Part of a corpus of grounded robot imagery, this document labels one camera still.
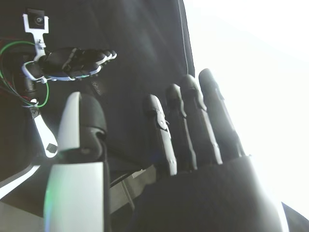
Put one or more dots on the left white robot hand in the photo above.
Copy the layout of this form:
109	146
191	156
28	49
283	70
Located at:
198	198

